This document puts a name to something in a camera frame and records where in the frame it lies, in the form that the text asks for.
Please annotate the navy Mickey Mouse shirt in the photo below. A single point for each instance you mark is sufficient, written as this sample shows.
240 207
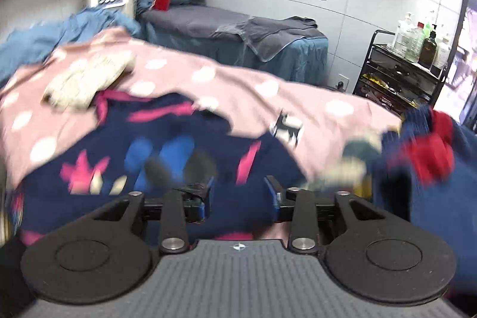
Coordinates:
152 145

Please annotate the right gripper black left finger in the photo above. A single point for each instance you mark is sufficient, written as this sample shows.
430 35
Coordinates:
110 251

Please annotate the cream folded garment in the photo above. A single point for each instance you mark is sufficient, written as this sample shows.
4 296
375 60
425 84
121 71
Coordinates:
76 87

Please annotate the clear plastic bottle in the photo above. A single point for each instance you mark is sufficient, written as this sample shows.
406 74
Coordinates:
402 35

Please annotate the blue covered massage bed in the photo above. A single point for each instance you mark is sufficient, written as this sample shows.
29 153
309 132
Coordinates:
189 29

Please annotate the navy and red garment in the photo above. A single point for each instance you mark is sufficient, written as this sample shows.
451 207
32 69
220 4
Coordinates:
427 176

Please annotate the light blue sheet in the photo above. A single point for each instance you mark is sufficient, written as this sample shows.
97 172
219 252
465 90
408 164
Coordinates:
34 45

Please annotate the grey towel on bed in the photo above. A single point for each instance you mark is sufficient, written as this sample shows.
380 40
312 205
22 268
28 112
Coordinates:
267 37

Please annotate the brown glass bottle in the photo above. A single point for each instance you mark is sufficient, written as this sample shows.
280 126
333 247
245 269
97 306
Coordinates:
428 51

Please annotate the black wire trolley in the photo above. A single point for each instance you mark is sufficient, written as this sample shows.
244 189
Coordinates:
394 83

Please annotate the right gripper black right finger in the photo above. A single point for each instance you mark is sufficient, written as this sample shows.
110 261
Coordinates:
367 251

